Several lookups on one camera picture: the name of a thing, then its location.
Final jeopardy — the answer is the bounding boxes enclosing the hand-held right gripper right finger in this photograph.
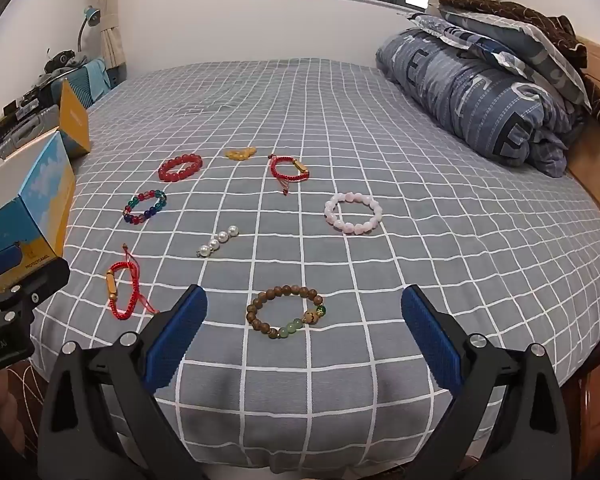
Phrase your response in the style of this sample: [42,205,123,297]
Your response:
[400,284,568,480]

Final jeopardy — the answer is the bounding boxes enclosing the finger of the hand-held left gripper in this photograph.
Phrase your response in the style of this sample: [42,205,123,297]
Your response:
[0,242,24,282]

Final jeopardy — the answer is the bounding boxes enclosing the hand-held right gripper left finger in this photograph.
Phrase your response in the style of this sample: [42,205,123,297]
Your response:
[36,284,211,480]

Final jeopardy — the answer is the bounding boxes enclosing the brown wooden bead bracelet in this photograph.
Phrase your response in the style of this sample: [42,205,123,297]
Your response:
[246,285,327,341]

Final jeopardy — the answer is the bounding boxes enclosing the blue and yellow cardboard box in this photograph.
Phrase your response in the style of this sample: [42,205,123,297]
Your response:
[0,131,77,296]

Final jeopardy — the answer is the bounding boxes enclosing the white pearl strand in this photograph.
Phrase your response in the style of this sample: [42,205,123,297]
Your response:
[196,225,240,259]

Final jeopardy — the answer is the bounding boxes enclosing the multicolour glass bead bracelet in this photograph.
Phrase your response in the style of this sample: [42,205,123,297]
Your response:
[122,189,167,225]

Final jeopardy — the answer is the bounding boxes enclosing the pink bead bracelet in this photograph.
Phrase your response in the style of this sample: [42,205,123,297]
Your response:
[324,191,384,236]

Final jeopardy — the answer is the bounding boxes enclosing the red bead bracelet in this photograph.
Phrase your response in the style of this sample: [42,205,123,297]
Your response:
[157,152,204,182]

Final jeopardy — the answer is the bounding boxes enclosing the person's left hand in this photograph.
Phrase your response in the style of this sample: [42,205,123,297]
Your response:
[0,370,28,461]

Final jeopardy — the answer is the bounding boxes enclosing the grey checked bed sheet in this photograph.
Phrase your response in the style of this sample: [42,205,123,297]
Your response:
[30,56,600,477]

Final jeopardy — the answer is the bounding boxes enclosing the grey electronic device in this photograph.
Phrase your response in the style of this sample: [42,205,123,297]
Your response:
[0,104,62,162]

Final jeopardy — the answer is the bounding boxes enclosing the yellow box lid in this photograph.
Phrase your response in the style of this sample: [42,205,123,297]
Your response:
[59,79,92,160]

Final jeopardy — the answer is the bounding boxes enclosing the teal fabric bag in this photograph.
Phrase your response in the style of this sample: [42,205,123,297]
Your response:
[72,57,112,111]

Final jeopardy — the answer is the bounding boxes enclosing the folded blue printed quilt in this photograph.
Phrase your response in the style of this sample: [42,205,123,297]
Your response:
[375,27,588,178]

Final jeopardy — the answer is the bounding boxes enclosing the blue desk lamp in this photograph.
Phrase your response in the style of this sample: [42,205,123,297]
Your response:
[77,6,102,54]

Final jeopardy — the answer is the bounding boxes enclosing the pillows with brown blanket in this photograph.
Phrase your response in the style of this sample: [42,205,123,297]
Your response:
[439,0,600,127]

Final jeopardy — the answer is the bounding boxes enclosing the red cord bracelet wooden tube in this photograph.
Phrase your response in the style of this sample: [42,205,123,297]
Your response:
[105,244,160,322]
[269,154,311,195]

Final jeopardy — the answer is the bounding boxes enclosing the wooden bed frame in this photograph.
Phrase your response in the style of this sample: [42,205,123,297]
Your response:
[560,310,600,463]

